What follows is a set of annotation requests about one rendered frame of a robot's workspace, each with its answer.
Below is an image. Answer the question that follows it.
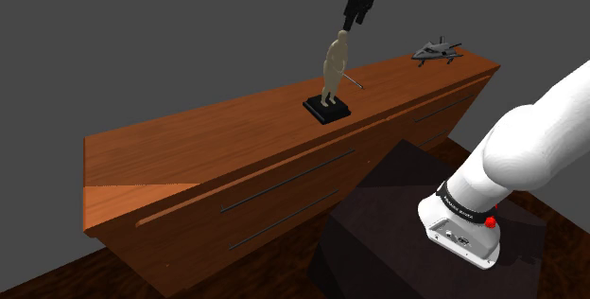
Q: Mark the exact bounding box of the grey toy aeroplane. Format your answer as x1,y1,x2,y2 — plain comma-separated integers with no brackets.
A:
410,35,465,68

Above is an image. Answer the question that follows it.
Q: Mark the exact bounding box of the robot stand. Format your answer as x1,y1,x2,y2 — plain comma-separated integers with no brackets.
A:
306,138,549,299

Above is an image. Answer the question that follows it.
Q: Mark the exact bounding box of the brown wooden chest of drawers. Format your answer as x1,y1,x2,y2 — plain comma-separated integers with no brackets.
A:
82,50,502,299

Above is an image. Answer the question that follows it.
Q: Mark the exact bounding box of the beige figure on black base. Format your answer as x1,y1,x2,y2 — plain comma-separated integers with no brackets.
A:
302,29,366,126

